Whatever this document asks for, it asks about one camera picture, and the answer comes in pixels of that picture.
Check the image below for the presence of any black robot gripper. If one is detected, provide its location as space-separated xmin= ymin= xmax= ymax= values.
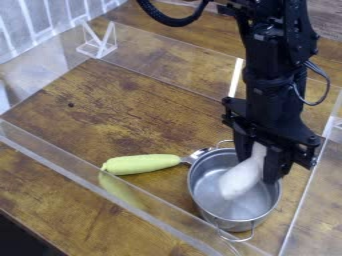
xmin=222 ymin=68 xmax=321 ymax=184

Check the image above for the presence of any red and white toy mushroom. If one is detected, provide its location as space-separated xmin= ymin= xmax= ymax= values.
xmin=218 ymin=143 xmax=266 ymax=200

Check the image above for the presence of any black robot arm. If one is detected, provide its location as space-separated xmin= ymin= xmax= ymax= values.
xmin=222 ymin=0 xmax=321 ymax=184

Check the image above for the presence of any silver steel pot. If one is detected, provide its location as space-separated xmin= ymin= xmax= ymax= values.
xmin=187 ymin=147 xmax=282 ymax=242

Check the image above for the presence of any clear acrylic front barrier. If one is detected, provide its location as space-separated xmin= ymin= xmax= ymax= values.
xmin=0 ymin=119 xmax=272 ymax=256

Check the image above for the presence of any spoon with green handle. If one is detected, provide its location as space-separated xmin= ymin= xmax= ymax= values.
xmin=101 ymin=147 xmax=213 ymax=175

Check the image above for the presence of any clear acrylic triangular bracket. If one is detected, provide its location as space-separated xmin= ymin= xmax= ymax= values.
xmin=77 ymin=22 xmax=118 ymax=59

